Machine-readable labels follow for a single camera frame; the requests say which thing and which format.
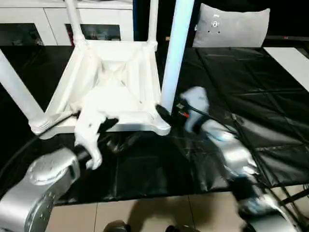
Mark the white plastic table leg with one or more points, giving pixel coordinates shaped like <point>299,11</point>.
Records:
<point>152,19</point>
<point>17,84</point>
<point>73,19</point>
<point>175,48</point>

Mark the white glass-door cabinet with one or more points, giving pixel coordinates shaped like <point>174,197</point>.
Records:
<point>48,14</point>

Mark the black work table leg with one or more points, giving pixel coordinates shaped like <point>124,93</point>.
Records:
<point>294,197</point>

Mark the grey printed cushion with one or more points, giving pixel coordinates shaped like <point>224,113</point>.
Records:
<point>241,29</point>

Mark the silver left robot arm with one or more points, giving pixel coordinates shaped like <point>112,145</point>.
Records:
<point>36,188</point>

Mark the white flat sheet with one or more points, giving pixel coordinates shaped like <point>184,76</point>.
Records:
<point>289,60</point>

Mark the black tall furniture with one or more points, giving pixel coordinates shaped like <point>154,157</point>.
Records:
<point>285,19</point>

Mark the small red bottle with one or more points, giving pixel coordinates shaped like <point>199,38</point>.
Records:
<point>69,33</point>

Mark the white plastic table top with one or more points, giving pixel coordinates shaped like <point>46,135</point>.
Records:
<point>135,104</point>

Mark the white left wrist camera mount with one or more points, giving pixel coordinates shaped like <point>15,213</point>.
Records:
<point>89,130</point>

